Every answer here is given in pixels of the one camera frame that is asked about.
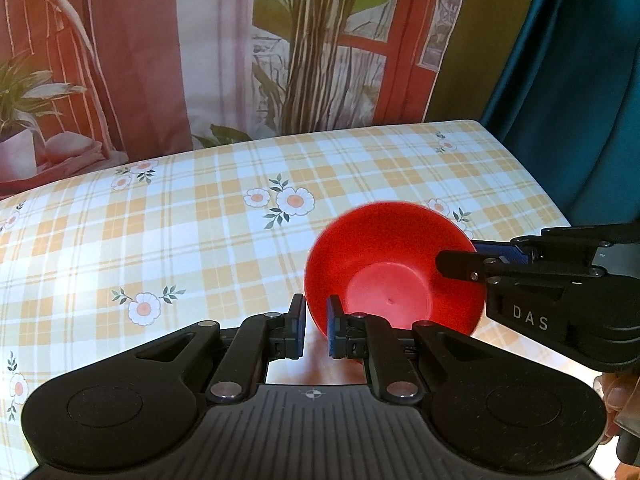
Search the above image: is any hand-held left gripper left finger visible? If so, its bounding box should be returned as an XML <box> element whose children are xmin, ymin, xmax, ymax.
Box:
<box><xmin>133</xmin><ymin>294</ymin><xmax>307</xmax><ymax>405</ymax></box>

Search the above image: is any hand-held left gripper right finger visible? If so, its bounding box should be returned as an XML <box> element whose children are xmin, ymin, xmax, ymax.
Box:
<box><xmin>327</xmin><ymin>295</ymin><xmax>496</xmax><ymax>405</ymax></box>

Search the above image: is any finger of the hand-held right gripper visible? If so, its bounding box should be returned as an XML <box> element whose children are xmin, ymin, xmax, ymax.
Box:
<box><xmin>472</xmin><ymin>222</ymin><xmax>640</xmax><ymax>266</ymax></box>
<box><xmin>435</xmin><ymin>249</ymin><xmax>606</xmax><ymax>282</ymax></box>

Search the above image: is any red plastic bowl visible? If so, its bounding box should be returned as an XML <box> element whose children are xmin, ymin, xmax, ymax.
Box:
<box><xmin>304</xmin><ymin>201</ymin><xmax>487</xmax><ymax>357</ymax></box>

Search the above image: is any person's right hand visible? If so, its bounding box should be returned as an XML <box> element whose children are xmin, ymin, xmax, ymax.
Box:
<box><xmin>593</xmin><ymin>372</ymin><xmax>640</xmax><ymax>480</ymax></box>

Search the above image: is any yellow checked floral tablecloth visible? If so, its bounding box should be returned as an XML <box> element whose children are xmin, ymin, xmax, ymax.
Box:
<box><xmin>0</xmin><ymin>119</ymin><xmax>574</xmax><ymax>480</ymax></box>

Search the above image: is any teal curtain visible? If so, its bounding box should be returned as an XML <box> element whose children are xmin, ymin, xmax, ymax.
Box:
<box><xmin>479</xmin><ymin>0</ymin><xmax>640</xmax><ymax>232</ymax></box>

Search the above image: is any printed room scene backdrop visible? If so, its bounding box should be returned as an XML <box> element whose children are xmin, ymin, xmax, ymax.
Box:
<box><xmin>0</xmin><ymin>0</ymin><xmax>474</xmax><ymax>202</ymax></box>

